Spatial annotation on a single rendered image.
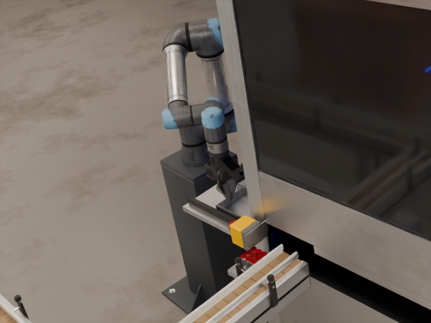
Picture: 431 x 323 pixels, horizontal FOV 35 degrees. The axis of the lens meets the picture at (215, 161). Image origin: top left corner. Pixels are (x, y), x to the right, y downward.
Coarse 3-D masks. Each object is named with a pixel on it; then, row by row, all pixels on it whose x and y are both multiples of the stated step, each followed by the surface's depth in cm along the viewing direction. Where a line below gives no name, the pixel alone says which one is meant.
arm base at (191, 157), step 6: (186, 144) 295; (198, 144) 295; (204, 144) 296; (186, 150) 297; (192, 150) 296; (198, 150) 296; (204, 150) 297; (180, 156) 302; (186, 156) 298; (192, 156) 297; (198, 156) 296; (204, 156) 297; (186, 162) 299; (192, 162) 297; (198, 162) 297; (204, 162) 297
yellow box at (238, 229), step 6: (246, 216) 219; (234, 222) 217; (240, 222) 217; (246, 222) 216; (252, 222) 216; (258, 222) 216; (234, 228) 215; (240, 228) 214; (246, 228) 214; (252, 228) 214; (234, 234) 217; (240, 234) 214; (234, 240) 219; (240, 240) 216; (240, 246) 218; (246, 246) 215
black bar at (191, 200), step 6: (192, 198) 257; (192, 204) 256; (198, 204) 253; (204, 204) 252; (204, 210) 252; (210, 210) 249; (216, 210) 248; (216, 216) 247; (222, 216) 244; (228, 216) 243; (228, 222) 243
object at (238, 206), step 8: (240, 192) 255; (224, 200) 250; (232, 200) 253; (240, 200) 254; (224, 208) 245; (232, 208) 250; (240, 208) 250; (248, 208) 249; (232, 216) 243; (240, 216) 240; (248, 216) 245
